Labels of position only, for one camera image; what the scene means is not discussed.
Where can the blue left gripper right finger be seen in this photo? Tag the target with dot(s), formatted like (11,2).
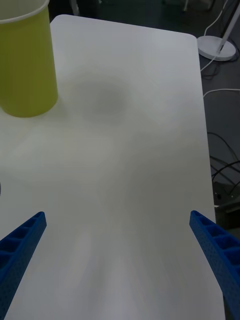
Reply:
(220,255)

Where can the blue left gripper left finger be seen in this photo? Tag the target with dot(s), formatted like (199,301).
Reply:
(17,252)

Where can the black box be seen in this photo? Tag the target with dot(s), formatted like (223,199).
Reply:
(225,200)

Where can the yellow-green plastic bin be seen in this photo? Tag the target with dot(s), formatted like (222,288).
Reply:
(25,65)

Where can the white lamp stand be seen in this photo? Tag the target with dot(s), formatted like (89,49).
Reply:
(215,46)

